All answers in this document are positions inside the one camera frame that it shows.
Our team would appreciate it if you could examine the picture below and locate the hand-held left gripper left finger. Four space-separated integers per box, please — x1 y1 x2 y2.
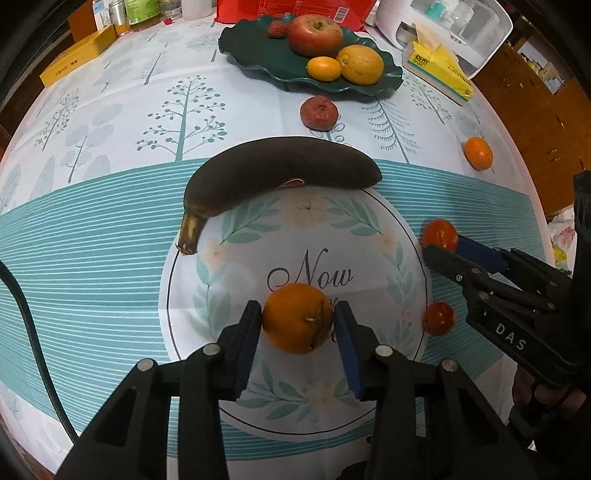
55 300 264 480

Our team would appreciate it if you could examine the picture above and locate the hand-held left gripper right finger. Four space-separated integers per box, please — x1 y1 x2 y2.
333 299 539 480

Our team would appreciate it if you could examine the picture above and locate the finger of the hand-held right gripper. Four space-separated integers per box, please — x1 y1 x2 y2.
457 236 571 297
423 244 551 315

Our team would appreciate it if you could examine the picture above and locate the large tangerine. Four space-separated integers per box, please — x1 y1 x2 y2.
464 137 494 172
261 283 334 356

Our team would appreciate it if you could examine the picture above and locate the yellow orange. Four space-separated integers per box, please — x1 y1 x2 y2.
335 44 385 86

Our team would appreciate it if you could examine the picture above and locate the small tangerine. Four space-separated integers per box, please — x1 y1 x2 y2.
305 55 343 83

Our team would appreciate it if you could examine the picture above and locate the red yellow apple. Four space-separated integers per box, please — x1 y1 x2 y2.
288 13 345 58

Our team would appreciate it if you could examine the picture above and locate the dark green scalloped plate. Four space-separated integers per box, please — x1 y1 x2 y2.
218 13 404 98

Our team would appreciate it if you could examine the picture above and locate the person's right hand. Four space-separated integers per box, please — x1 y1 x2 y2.
512 370 583 417

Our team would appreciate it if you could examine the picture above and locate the wooden cabinet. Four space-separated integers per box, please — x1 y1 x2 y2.
475 44 591 219

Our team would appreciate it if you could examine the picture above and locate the overripe dark banana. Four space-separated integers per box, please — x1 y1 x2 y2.
178 136 383 256

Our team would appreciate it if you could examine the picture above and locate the yellow tissue pack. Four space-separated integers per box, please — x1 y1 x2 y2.
402 23 476 103

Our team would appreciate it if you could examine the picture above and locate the wrinkled dark red fruit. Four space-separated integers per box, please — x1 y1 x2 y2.
300 95 341 130

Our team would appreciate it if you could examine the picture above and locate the white clear-door storage box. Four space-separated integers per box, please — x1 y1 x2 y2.
373 0 515 79

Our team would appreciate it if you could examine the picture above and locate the red paper cup package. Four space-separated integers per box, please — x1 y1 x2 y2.
216 0 382 33

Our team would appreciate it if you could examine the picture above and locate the yellow tin box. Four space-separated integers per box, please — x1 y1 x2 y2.
39 23 116 89

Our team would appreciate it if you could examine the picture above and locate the white squeeze bottle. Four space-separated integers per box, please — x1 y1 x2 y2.
181 0 214 20

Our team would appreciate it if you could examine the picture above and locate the green label glass bottle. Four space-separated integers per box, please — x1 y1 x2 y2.
124 0 163 32

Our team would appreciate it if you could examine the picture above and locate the metal can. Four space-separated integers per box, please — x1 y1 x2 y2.
108 0 130 38

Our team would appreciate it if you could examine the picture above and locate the blue white carton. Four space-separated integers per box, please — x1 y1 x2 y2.
92 0 112 29

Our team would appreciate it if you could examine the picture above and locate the black cable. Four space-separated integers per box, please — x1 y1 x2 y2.
0 262 80 445

